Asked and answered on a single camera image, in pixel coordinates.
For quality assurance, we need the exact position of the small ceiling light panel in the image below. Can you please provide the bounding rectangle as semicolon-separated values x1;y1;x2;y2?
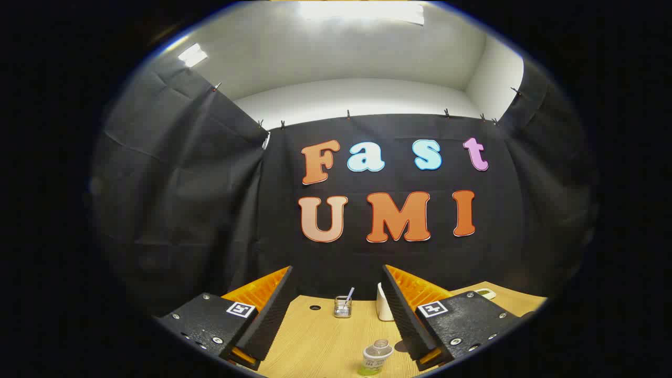
177;43;208;68

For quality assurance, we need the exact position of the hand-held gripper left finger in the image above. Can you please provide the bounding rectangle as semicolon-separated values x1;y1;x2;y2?
152;265;293;372

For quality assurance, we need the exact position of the clear juice bottle white label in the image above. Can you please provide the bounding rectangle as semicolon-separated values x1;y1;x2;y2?
359;339;394;376

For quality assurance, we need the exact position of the white utensil container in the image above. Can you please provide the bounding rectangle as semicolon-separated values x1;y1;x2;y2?
376;282;395;322

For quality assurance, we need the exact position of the black backdrop cloth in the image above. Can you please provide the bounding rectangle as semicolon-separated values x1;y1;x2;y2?
89;50;599;316

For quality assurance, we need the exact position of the large ceiling light panel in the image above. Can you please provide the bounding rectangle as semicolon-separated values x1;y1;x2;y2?
299;1;425;26

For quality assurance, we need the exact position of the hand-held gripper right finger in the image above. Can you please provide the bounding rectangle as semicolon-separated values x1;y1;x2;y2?
381;264;536;372

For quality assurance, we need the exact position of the wooden table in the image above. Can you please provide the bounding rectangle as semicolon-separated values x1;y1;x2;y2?
252;281;549;378

